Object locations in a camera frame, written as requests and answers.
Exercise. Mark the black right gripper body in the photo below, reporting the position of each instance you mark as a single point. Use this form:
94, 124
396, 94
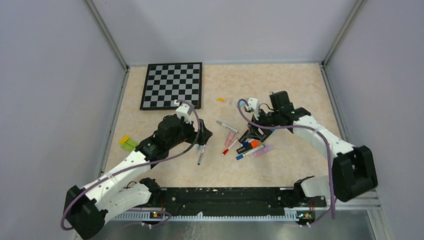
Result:
267, 119

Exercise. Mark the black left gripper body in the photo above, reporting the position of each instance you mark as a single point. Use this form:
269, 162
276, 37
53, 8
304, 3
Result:
200, 140

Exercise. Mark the dark blue capped pen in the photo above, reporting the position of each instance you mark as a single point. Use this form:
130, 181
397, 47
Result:
201, 155

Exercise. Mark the grey capped white marker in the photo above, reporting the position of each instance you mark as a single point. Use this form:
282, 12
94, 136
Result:
226, 126

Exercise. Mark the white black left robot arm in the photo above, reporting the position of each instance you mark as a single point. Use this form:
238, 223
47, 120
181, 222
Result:
89, 208

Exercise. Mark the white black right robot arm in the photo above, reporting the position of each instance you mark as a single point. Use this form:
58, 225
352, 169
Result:
351, 169

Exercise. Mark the lilac highlighter pen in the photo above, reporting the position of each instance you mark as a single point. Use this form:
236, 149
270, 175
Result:
262, 151

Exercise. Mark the pink correction tape pen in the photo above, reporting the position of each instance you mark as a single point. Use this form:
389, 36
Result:
230, 138

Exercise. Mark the orange capped black highlighter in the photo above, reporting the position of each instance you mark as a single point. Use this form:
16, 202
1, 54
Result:
248, 146

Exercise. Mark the blue capped white marker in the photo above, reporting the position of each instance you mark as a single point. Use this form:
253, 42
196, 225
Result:
241, 156

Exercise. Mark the black white checkerboard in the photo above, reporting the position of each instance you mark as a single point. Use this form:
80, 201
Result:
166, 82

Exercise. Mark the green yellow block stack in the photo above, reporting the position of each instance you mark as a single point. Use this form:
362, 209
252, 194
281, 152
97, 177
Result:
128, 143

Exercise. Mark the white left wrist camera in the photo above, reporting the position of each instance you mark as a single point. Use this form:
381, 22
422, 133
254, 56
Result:
184, 110

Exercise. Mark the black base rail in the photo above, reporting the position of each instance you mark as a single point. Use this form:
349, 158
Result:
226, 201

